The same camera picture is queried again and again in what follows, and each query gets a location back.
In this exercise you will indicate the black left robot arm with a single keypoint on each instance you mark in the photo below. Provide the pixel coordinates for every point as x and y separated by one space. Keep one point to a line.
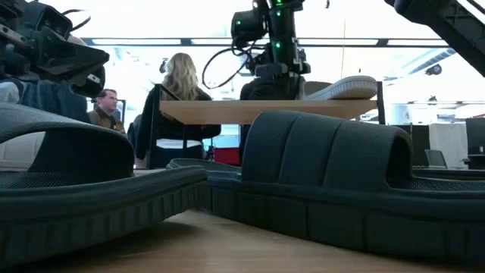
11 15

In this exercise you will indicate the black ceiling spotlight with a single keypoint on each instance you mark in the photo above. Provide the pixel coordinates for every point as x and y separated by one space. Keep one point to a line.
434 69
163 66

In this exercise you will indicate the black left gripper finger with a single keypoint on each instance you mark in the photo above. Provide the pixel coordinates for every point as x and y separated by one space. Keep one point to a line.
72 57

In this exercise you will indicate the grey slide sandal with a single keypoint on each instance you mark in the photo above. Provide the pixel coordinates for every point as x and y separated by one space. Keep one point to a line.
348 89

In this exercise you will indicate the person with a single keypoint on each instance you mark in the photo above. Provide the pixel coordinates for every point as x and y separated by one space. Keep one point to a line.
182 76
57 102
108 102

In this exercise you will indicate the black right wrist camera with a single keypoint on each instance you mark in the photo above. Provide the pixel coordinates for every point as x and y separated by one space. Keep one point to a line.
248 24

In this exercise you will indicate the white curtain panel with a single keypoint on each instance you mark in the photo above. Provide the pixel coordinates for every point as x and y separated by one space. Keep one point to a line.
451 138

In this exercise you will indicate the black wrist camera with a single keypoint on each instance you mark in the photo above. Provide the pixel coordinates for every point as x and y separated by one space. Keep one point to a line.
248 24
53 21

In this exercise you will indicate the wooden shelf with black legs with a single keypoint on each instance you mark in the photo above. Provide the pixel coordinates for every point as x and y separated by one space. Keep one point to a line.
265 112

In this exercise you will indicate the grey office chair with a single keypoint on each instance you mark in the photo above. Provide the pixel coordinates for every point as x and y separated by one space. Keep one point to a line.
435 159

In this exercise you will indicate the black partition panel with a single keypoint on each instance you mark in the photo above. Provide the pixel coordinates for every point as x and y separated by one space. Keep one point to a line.
417 146

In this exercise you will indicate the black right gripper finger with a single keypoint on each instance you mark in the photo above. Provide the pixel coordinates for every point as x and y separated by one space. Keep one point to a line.
291 87

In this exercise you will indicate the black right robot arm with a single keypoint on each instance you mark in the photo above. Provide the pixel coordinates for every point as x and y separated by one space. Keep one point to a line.
284 30

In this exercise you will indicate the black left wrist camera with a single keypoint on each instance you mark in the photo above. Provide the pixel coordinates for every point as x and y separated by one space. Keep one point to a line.
53 21

